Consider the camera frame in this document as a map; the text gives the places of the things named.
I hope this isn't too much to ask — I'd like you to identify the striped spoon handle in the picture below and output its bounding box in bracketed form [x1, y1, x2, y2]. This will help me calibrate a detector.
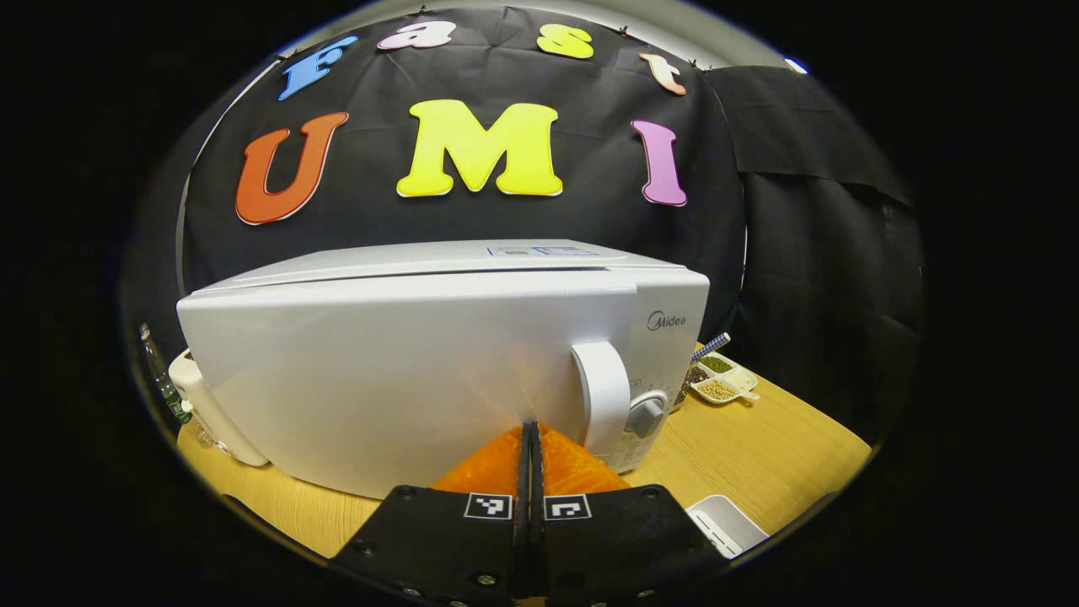
[691, 332, 732, 364]

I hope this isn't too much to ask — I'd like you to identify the white rectangular bowl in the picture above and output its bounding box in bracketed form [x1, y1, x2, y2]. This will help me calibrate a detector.
[684, 494, 770, 560]

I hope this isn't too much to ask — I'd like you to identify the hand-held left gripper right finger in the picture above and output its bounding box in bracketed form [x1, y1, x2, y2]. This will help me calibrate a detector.
[529, 422, 736, 607]

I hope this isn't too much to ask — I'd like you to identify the clear plastic water bottle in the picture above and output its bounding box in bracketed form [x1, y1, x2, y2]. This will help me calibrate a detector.
[139, 323, 193, 425]

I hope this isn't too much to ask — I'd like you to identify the white microwave oven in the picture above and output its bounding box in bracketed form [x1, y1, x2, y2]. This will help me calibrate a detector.
[175, 239, 711, 500]

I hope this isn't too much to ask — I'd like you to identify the white divided seed tray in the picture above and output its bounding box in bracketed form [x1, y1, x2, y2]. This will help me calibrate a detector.
[684, 352, 760, 406]

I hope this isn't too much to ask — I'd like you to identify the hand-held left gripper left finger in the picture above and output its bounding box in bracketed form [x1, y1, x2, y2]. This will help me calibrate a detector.
[330, 422, 532, 607]

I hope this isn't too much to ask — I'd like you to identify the black backdrop cloth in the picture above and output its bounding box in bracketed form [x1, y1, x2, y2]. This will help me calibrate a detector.
[126, 7, 924, 443]

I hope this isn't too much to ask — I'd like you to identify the white toaster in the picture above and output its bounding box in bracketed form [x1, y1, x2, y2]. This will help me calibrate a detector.
[169, 349, 271, 468]

